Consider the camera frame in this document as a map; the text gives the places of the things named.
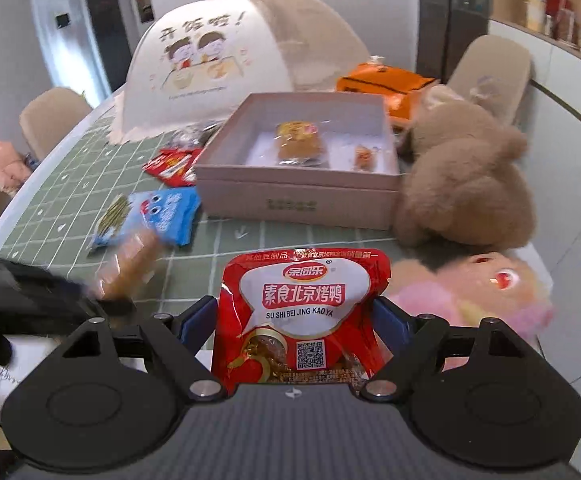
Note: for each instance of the clear snack packets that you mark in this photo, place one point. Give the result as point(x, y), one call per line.
point(190, 135)

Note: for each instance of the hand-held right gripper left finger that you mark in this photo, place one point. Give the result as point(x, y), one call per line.
point(195, 321)

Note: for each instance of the dark door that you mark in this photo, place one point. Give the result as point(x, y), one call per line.
point(110, 20)

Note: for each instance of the orange plastic bag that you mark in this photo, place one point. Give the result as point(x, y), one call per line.
point(380, 82)

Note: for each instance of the white printed food cover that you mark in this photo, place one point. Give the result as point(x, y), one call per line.
point(195, 85)

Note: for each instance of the pink plush toy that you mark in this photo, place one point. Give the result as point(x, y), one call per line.
point(470, 295)

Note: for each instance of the small clear snack packet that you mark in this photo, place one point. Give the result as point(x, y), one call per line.
point(364, 157)

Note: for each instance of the blue snack packet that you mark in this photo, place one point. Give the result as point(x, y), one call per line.
point(170, 215)

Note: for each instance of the brown bread snack packet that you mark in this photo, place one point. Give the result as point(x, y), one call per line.
point(130, 265)

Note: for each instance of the white sideboard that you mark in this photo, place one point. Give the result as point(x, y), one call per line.
point(560, 90)

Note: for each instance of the yellow lid jar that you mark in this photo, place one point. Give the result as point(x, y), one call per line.
point(536, 12)

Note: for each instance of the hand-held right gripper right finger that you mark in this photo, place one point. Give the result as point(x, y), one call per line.
point(388, 321)

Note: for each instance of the pink cardboard box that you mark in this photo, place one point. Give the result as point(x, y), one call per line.
point(290, 200)

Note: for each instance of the brown teddy bear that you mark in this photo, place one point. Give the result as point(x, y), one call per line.
point(460, 185)

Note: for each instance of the black wall panel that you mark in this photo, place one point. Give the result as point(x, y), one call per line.
point(62, 20)

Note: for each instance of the brown cake packet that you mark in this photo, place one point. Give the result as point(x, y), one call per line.
point(298, 145)

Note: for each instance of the red snack packet white label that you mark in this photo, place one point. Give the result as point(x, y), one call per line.
point(300, 300)

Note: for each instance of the beige chair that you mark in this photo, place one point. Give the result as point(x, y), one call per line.
point(490, 75)
point(53, 120)

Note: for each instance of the dark glass cabinet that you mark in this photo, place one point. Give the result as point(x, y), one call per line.
point(450, 15)

